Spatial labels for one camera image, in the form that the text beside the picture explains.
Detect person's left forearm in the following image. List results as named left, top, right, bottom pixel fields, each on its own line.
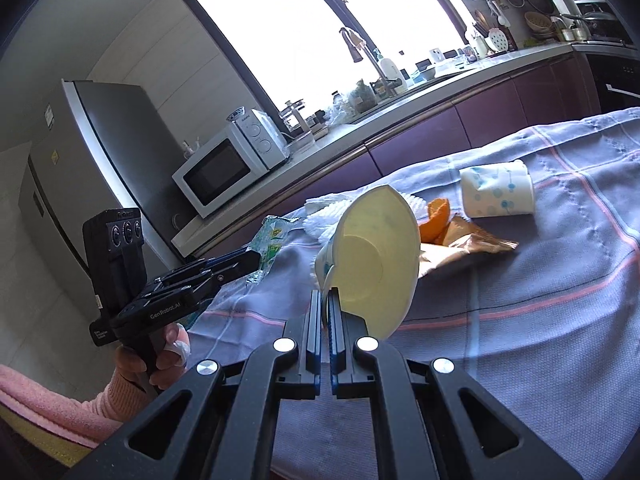
left=0, top=364, right=151, bottom=453

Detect kitchen countertop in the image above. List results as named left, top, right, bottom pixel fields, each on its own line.
left=172, top=42, right=576, bottom=256

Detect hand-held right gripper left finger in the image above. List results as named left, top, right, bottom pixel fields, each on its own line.
left=62, top=289, right=326, bottom=480

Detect green snack wrapper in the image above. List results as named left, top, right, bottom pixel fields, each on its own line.
left=245, top=215, right=301, bottom=286

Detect white microwave oven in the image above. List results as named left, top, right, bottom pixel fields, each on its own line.
left=172, top=109, right=290, bottom=219

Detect metal kitchen faucet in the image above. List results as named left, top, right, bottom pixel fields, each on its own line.
left=340, top=26, right=401, bottom=97

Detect grey checked tablecloth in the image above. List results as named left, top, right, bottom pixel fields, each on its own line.
left=185, top=106, right=640, bottom=480

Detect white tissue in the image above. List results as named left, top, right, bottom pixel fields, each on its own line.
left=305, top=194, right=347, bottom=212

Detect gold snack wrapper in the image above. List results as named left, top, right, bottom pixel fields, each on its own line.
left=417, top=214, right=520, bottom=281

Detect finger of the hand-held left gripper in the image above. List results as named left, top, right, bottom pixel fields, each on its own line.
left=212, top=250, right=263, bottom=286
left=192, top=249, right=249, bottom=269

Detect person's left hand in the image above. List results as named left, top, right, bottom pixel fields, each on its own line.
left=115, top=323, right=192, bottom=395

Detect orange peel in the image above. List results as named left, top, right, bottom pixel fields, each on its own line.
left=419, top=198, right=451, bottom=246

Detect blue dotted paper cup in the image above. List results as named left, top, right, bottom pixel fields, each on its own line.
left=459, top=159, right=537, bottom=219

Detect stacked bowls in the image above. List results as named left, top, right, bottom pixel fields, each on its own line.
left=525, top=10, right=554, bottom=41

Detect white soap bottle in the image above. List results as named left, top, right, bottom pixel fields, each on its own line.
left=377, top=50, right=401, bottom=83

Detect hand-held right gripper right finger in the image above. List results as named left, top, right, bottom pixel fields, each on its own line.
left=326, top=285, right=583, bottom=480

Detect wok with lid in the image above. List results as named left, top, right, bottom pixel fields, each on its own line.
left=560, top=7, right=626, bottom=41

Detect kitchen window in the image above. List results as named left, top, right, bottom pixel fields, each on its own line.
left=182, top=0, right=481, bottom=126

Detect cream plastic bowl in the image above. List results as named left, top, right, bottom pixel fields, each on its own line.
left=314, top=184, right=421, bottom=342

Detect black built-in oven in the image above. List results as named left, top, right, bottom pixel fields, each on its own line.
left=572, top=40, right=640, bottom=111

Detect grey refrigerator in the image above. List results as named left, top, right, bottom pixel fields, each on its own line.
left=19, top=79, right=191, bottom=281

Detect purple lower kitchen cabinets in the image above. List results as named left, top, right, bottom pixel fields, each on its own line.
left=195, top=52, right=601, bottom=261

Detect white foam fruit net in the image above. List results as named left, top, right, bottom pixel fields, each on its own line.
left=302, top=206, right=352, bottom=248

